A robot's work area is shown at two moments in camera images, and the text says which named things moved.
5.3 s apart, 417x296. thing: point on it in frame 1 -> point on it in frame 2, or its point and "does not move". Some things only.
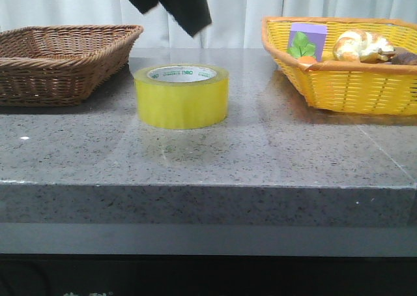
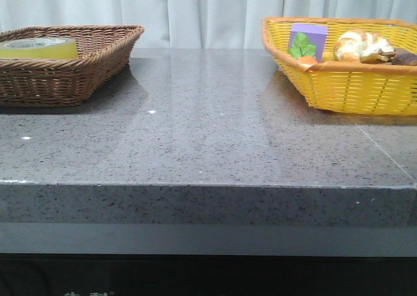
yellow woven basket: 372,88 does not move
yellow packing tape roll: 181,96 -> 40,48
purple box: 316,34 does not move
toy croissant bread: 359,45 does not move
